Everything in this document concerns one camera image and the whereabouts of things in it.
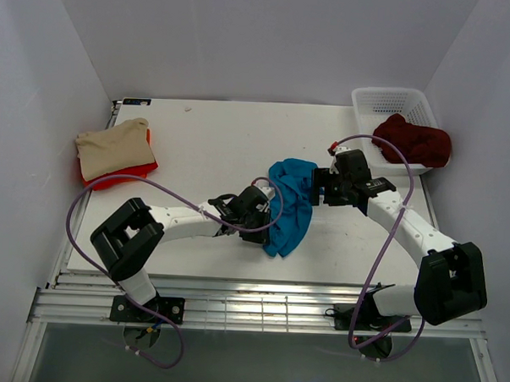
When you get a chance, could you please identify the blue t shirt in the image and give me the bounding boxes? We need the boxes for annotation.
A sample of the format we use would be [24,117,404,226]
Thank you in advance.
[264,158,318,258]

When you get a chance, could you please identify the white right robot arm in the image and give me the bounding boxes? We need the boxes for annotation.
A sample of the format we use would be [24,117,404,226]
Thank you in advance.
[310,146,487,330]

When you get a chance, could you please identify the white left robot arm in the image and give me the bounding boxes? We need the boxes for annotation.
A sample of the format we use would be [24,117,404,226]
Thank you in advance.
[90,185,276,321]

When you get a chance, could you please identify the white plastic basket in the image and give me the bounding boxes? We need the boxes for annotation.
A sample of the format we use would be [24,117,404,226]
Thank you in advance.
[351,87,438,177]

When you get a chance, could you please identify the dark red t shirt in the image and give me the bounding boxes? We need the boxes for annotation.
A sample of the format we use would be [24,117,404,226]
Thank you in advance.
[373,113,452,168]

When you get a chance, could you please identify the beige folded t shirt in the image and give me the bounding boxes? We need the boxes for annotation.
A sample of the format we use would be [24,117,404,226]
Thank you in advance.
[75,117,156,182]

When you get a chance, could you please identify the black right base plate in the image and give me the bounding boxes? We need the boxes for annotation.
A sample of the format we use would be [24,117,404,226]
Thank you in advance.
[323,282,412,333]

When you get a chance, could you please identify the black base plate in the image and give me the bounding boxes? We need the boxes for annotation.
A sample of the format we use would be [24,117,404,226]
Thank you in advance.
[109,295,186,325]
[323,282,412,333]

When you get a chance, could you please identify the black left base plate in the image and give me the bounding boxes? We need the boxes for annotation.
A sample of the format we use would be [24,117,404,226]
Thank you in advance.
[109,295,186,325]

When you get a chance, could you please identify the aluminium rail frame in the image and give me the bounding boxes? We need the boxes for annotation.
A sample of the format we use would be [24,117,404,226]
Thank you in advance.
[11,273,497,382]

